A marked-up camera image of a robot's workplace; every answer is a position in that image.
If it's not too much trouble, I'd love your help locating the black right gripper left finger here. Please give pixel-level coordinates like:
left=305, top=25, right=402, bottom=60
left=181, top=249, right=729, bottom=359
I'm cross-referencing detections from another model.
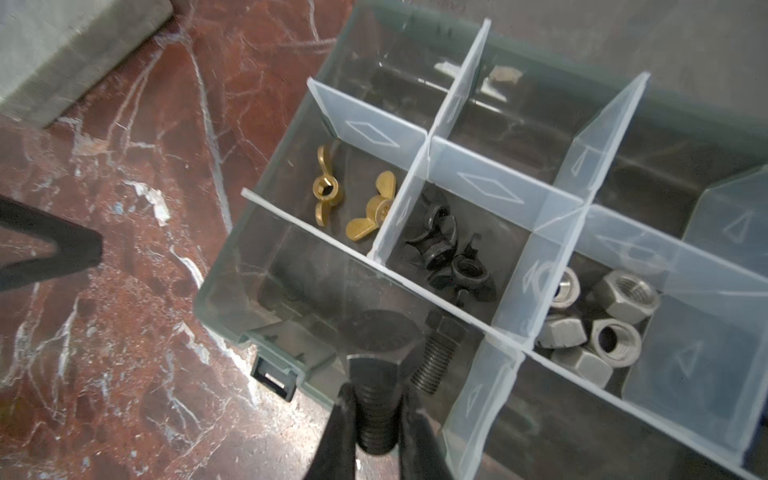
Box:
left=304, top=383, right=357, bottom=480

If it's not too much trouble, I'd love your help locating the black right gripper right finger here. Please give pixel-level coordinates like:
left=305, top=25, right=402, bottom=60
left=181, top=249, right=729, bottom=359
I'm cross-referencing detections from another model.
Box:
left=398, top=386, right=453, bottom=480

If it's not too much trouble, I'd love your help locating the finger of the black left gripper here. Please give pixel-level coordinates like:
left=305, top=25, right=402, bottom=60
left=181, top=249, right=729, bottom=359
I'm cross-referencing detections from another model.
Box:
left=1, top=196, right=103, bottom=291

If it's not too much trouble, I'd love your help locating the black hex bolt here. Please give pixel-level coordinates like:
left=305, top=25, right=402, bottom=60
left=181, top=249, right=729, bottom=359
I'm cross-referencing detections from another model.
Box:
left=338, top=310, right=425, bottom=456

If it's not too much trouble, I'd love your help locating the black screw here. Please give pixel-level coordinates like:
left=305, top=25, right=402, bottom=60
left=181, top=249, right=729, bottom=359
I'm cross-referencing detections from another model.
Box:
left=411, top=310, right=467, bottom=396

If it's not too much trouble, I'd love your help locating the silver nut in box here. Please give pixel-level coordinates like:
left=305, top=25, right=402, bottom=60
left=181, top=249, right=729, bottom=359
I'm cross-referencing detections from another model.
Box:
left=536, top=313, right=588, bottom=349

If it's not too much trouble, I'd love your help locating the silver hex nut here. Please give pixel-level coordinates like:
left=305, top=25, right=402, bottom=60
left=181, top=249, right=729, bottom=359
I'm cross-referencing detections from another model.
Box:
left=550, top=347, right=613, bottom=388
left=550, top=267, right=581, bottom=311

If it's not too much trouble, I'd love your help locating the grey foam block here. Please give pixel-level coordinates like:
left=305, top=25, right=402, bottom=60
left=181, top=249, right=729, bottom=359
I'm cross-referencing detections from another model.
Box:
left=1, top=1, right=173, bottom=128

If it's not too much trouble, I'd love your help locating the gold wing nut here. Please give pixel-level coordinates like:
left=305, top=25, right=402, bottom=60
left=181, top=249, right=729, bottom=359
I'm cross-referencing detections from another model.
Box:
left=345, top=171, right=397, bottom=241
left=312, top=145, right=344, bottom=227

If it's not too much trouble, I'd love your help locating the grey compartment organizer box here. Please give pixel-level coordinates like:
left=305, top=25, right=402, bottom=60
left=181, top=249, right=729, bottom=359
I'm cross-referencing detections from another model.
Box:
left=195, top=1, right=767, bottom=479

